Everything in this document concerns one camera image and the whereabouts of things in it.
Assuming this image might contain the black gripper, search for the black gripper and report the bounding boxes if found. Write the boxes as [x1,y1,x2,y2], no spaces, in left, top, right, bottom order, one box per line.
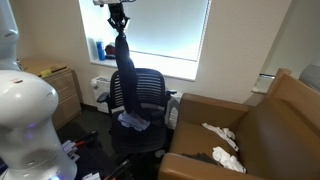
[107,2,131,34]

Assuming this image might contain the black cloth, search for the black cloth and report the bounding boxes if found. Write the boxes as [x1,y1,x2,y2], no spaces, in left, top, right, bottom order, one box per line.
[114,31,151,123]

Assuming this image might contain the black mesh office chair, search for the black mesh office chair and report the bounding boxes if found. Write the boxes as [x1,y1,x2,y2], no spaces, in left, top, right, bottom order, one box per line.
[96,67,178,161]

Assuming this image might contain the light blue cloth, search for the light blue cloth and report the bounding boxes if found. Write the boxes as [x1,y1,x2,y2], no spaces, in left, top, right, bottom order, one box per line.
[117,110,151,132]

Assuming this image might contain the long white cloth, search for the long white cloth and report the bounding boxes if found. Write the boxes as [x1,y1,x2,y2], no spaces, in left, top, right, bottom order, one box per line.
[201,122,240,153]

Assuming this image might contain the crumpled white cloth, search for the crumpled white cloth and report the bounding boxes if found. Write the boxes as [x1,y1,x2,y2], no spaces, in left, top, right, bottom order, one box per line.
[212,146,247,174]

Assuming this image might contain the dark red object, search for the dark red object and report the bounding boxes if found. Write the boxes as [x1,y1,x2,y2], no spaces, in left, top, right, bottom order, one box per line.
[104,42,118,61]

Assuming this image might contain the blue bottle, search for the blue bottle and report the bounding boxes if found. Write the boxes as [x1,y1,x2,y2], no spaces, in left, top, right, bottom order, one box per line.
[95,40,107,62]

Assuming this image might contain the window with white blind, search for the window with white blind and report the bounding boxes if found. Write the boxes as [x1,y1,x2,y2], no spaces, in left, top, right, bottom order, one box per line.
[78,0,213,82]

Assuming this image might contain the yellow note pad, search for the yellow note pad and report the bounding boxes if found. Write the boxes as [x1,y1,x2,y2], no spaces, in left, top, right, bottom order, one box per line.
[39,69,54,78]

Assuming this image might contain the wooden dresser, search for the wooden dresser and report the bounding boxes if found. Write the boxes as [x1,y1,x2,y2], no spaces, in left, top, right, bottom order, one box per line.
[19,58,83,131]

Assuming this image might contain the small white boxes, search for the small white boxes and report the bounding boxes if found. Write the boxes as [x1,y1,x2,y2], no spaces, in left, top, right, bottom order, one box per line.
[61,139,80,163]

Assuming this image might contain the white paper sheet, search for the white paper sheet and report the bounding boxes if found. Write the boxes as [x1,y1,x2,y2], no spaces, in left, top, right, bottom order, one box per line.
[82,171,101,180]

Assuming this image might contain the tan leather armchair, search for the tan leather armchair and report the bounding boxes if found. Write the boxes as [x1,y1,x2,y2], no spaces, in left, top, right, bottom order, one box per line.
[158,68,320,180]

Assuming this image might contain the grey striped cushion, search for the grey striped cushion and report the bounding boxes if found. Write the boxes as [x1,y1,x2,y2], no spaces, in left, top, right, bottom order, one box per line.
[298,63,320,93]

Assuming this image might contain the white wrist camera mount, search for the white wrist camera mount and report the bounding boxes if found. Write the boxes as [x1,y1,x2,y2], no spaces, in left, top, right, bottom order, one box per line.
[93,0,136,6]

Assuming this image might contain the red handled tool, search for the red handled tool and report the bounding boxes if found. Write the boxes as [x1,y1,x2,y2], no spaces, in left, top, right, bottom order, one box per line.
[74,130,98,148]

